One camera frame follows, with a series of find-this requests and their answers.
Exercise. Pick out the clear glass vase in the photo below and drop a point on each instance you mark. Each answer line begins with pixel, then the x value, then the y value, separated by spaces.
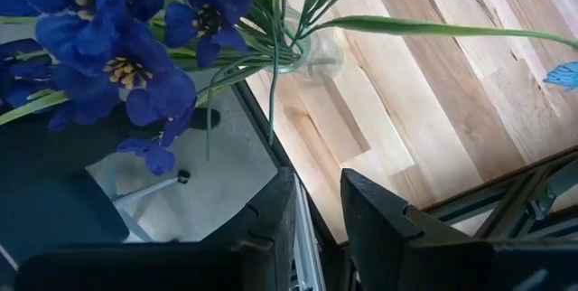
pixel 325 60

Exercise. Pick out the silver metal bracket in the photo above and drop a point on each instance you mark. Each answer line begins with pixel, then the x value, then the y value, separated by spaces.
pixel 307 246

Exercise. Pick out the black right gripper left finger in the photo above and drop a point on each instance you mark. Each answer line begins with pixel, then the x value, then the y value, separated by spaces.
pixel 203 264

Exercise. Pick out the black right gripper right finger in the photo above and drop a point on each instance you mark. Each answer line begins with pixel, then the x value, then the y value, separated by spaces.
pixel 429 264

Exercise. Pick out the black metal rig frame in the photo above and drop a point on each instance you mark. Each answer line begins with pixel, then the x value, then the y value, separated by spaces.
pixel 332 264

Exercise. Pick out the purple artificial flower bunch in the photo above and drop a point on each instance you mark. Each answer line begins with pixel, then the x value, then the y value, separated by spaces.
pixel 131 69

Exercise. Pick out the office chair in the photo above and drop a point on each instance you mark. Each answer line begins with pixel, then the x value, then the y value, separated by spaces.
pixel 149 189

